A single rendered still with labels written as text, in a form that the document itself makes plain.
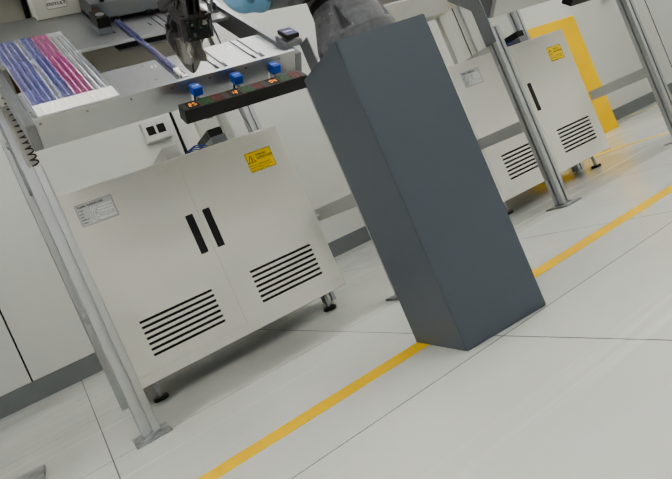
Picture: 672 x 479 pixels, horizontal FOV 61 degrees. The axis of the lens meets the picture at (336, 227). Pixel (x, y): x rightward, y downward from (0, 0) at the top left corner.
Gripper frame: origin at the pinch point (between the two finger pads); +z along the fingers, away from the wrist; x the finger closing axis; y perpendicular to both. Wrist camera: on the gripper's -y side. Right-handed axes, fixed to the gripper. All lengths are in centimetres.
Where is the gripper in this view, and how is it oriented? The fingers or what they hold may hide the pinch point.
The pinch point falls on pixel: (191, 66)
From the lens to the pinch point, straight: 143.1
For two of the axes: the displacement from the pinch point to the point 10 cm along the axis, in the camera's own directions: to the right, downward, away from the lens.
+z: -0.1, 7.7, 6.4
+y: 5.9, 5.2, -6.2
